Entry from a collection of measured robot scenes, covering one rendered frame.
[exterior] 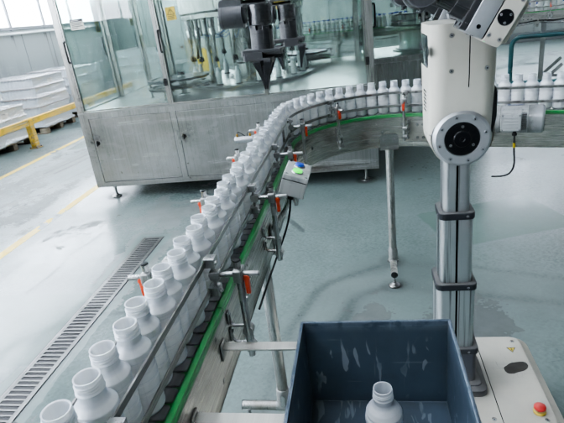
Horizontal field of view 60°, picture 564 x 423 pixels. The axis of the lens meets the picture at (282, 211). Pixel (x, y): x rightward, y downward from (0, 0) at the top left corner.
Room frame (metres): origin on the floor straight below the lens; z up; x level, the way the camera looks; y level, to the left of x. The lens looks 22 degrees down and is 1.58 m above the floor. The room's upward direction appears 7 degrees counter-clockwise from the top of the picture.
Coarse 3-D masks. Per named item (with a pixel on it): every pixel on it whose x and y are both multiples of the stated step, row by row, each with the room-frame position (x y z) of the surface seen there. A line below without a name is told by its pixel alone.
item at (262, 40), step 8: (256, 32) 1.27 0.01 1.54; (264, 32) 1.27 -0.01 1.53; (272, 32) 1.29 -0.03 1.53; (256, 40) 1.27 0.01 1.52; (264, 40) 1.27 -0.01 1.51; (272, 40) 1.28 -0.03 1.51; (256, 48) 1.28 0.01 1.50; (264, 48) 1.27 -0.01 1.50; (272, 48) 1.28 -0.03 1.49; (280, 48) 1.26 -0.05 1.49
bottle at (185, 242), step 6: (174, 240) 0.94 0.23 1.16; (180, 240) 0.95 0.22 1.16; (186, 240) 0.95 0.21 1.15; (174, 246) 0.93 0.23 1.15; (180, 246) 0.92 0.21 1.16; (186, 246) 0.92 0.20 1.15; (192, 246) 0.94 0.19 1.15; (186, 252) 0.92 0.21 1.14; (192, 252) 0.93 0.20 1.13; (192, 258) 0.92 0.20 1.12; (198, 258) 0.93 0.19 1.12; (192, 264) 0.91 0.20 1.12; (198, 264) 0.92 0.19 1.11; (198, 282) 0.91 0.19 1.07; (204, 282) 0.93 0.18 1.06; (204, 288) 0.93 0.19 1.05; (204, 294) 0.92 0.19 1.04
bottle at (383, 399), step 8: (376, 384) 0.74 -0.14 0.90; (384, 384) 0.74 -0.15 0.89; (376, 392) 0.72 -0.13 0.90; (384, 392) 0.74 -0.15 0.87; (392, 392) 0.72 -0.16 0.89; (376, 400) 0.72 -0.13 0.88; (384, 400) 0.71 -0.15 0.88; (392, 400) 0.72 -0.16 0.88; (368, 408) 0.73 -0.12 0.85; (376, 408) 0.72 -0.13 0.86; (384, 408) 0.71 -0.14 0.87; (392, 408) 0.71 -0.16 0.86; (400, 408) 0.72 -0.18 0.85; (368, 416) 0.72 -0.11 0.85; (376, 416) 0.71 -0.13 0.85; (384, 416) 0.70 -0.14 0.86; (392, 416) 0.70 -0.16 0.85; (400, 416) 0.71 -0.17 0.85
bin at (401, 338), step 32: (384, 320) 0.87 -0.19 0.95; (416, 320) 0.86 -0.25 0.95; (448, 320) 0.84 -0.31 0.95; (224, 352) 0.88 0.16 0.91; (320, 352) 0.89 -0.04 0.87; (352, 352) 0.88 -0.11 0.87; (384, 352) 0.87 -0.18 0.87; (416, 352) 0.85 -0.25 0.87; (448, 352) 0.83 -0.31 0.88; (320, 384) 0.89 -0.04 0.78; (352, 384) 0.88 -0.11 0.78; (416, 384) 0.85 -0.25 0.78; (448, 384) 0.83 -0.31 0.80; (192, 416) 0.67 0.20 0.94; (224, 416) 0.68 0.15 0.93; (256, 416) 0.67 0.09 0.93; (288, 416) 0.64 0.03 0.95; (320, 416) 0.84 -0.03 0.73; (352, 416) 0.83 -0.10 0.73; (416, 416) 0.81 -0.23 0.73; (448, 416) 0.80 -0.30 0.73
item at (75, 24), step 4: (164, 8) 4.64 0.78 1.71; (168, 8) 4.63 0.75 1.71; (172, 8) 4.63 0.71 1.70; (276, 8) 4.46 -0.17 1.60; (168, 12) 4.63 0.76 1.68; (172, 12) 4.63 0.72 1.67; (168, 16) 4.64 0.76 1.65; (172, 16) 4.63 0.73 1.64; (72, 20) 4.80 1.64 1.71; (76, 20) 4.79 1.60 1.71; (80, 20) 4.79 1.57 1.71; (168, 20) 4.64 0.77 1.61; (72, 24) 4.80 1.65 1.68; (76, 24) 4.79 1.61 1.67; (80, 24) 4.79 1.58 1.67; (72, 28) 4.80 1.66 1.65; (76, 28) 4.80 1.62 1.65; (80, 28) 4.79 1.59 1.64; (84, 28) 4.78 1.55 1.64
